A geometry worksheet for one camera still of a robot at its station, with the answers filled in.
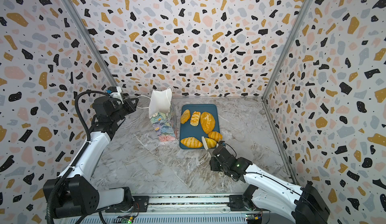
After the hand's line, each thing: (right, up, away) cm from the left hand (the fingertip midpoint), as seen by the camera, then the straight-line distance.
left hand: (137, 96), depth 76 cm
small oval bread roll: (+21, -12, +29) cm, 38 cm away
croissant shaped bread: (+26, -27, +16) cm, 41 cm away
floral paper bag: (+12, -10, +4) cm, 16 cm away
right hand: (+37, -34, +5) cm, 51 cm away
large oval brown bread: (+37, -15, +24) cm, 46 cm away
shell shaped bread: (+41, -23, +17) cm, 50 cm away
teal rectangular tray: (+22, -21, +27) cm, 40 cm away
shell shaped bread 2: (+38, -27, +13) cm, 48 cm away
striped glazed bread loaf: (+28, -13, +27) cm, 41 cm away
